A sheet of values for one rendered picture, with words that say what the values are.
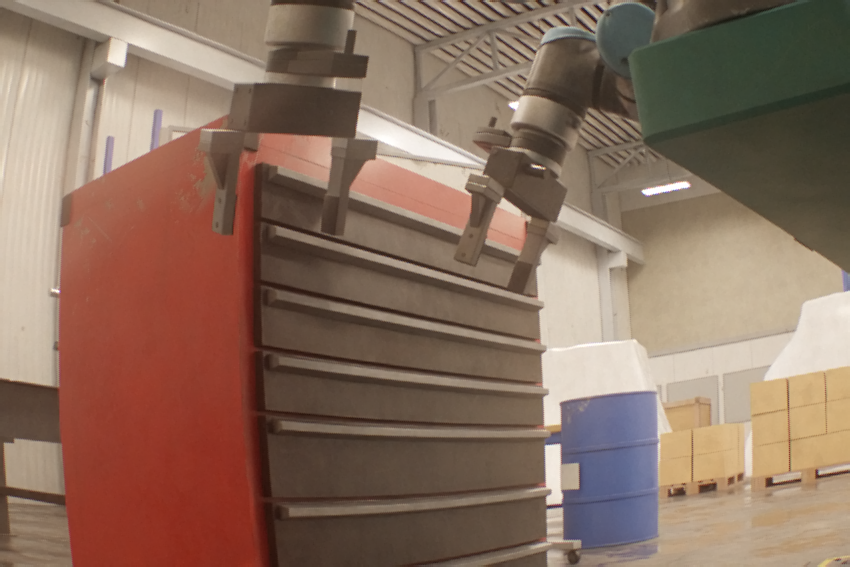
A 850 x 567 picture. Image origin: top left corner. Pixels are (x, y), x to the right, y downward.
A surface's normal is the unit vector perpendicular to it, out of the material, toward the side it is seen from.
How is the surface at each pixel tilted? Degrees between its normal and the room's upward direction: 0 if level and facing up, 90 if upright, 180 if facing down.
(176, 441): 90
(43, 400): 90
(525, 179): 114
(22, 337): 90
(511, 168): 83
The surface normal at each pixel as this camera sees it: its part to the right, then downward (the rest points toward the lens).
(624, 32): -0.33, -0.12
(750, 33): -0.66, -0.14
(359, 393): 0.82, -0.16
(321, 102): 0.63, 0.21
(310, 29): 0.19, 0.20
